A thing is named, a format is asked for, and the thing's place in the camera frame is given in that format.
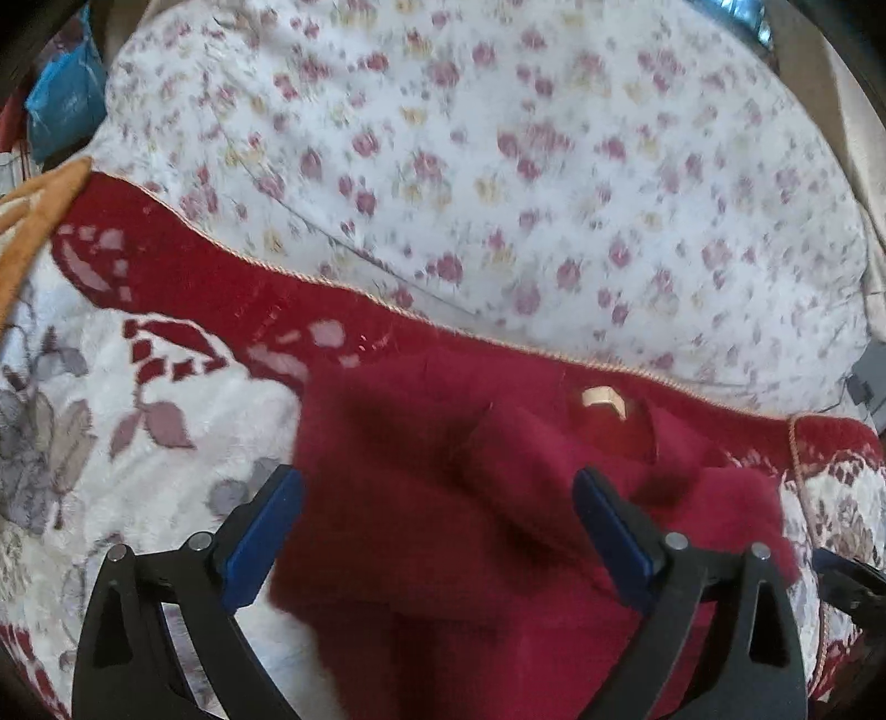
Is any orange cloth strap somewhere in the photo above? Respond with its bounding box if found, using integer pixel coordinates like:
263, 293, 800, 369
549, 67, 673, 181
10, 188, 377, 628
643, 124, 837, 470
0, 158, 94, 326

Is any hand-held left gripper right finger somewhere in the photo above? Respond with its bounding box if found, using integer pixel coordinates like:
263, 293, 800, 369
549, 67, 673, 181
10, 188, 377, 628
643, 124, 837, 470
571, 466, 810, 720

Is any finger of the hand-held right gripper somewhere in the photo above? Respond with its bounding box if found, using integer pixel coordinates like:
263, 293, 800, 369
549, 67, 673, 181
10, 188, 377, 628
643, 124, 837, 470
813, 548, 886, 628

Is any white rose print quilt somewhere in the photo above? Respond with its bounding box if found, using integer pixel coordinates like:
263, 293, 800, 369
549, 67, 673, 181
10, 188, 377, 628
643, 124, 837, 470
86, 0, 873, 416

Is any beige curtain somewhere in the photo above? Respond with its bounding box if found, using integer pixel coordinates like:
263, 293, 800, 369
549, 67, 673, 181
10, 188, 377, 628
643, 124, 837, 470
765, 0, 886, 292

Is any blue plastic bag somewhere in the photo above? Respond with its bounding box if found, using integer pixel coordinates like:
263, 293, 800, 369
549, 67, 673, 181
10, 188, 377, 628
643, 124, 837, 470
26, 14, 108, 167

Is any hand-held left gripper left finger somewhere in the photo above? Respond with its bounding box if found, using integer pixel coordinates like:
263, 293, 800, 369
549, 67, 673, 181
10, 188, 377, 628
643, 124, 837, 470
71, 464, 306, 720

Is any red and white floral blanket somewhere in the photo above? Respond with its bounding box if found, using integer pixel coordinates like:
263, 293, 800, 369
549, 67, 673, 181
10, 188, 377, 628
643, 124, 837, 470
0, 173, 886, 720

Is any red knit garment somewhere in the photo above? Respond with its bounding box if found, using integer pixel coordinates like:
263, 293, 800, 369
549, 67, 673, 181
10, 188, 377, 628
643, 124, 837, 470
269, 346, 800, 720

